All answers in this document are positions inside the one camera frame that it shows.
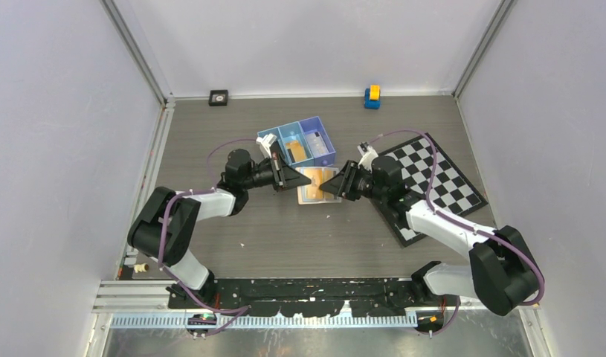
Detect small black square box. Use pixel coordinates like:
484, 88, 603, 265
208, 89, 229, 106

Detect orange item in tray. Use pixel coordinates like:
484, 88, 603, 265
286, 141, 307, 163

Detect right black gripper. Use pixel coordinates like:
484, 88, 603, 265
320, 160, 387, 202

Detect beige leather card holder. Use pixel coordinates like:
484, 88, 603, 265
294, 166, 344, 207

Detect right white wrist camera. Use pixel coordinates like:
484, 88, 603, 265
358, 141, 378, 172

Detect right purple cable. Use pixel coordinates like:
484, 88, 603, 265
369, 129, 546, 338

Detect blue and yellow toy block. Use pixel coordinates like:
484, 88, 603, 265
364, 85, 381, 110

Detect blue three-compartment organizer tray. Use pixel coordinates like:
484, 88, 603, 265
257, 116, 336, 168

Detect purple cable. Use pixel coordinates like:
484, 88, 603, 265
157, 138, 260, 338
369, 129, 546, 338

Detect clear item in tray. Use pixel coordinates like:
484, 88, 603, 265
305, 131, 329, 157

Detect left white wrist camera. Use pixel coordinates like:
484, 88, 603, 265
256, 133, 277, 158

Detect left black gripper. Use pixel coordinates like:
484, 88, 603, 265
242, 152, 311, 193

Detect orange credit card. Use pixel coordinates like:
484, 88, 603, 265
301, 168, 338, 202

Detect small beige spool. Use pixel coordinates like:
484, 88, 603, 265
132, 263, 149, 274

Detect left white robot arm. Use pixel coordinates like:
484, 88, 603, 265
126, 149, 311, 308

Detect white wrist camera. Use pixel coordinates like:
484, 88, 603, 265
358, 141, 378, 172
256, 133, 277, 158

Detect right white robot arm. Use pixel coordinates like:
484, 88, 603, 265
320, 156, 545, 316

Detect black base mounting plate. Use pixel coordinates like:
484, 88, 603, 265
166, 277, 459, 318

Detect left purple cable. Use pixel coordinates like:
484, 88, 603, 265
157, 138, 260, 338

